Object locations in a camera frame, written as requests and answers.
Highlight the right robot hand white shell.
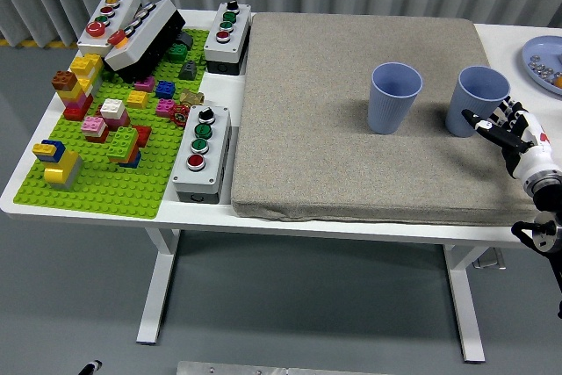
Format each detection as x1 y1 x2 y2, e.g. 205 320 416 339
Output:
460 96 557 179

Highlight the blue ribbed plastic cup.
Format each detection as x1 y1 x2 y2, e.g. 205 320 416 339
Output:
366 61 424 135
444 65 512 138

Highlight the white table leg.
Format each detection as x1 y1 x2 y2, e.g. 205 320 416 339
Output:
135 228 181 345
442 245 488 364

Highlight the blue plate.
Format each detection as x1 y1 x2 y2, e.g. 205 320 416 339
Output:
521 34 562 96

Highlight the grey metal plate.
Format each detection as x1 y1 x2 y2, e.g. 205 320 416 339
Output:
176 360 396 375

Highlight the green brick baseplate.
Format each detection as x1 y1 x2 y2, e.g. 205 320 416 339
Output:
12 28 211 220

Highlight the blue yellow grey brick stack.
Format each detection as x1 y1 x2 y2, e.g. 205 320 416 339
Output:
32 139 84 192

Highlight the grey-brown cushion mat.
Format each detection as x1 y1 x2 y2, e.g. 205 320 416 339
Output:
231 12 539 227

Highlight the green orange blue brick stack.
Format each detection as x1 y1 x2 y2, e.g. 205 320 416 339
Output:
106 126 144 169

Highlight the red toy brick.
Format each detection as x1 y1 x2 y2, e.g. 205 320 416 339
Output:
131 125 153 148

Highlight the pink white red brick stack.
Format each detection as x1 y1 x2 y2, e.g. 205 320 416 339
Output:
81 115 111 144

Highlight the brown yellow red brick tower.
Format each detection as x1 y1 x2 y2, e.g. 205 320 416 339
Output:
51 69 95 122

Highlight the yellow toy brick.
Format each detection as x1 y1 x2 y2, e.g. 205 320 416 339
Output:
126 90 150 109

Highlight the blue toy brick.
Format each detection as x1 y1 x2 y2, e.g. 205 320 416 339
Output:
155 79 178 99

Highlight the yellow white brick stack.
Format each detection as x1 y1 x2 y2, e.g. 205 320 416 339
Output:
69 53 105 99

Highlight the dark green toy brick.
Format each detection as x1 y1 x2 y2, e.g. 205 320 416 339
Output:
168 43 191 62

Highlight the white five-button control box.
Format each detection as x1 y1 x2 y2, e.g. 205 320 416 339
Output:
76 0 142 59

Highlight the long white black button box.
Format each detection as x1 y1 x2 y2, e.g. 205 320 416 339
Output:
104 0 187 84

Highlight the grey metal bracket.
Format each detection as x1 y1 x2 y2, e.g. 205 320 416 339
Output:
472 248 507 270

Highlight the grey four-button switch box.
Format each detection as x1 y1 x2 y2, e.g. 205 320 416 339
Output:
170 105 232 205

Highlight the brass valve red handle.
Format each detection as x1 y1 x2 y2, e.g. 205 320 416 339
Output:
169 89 206 126

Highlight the grey three-button switch box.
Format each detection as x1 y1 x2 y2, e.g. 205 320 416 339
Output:
203 0 252 76

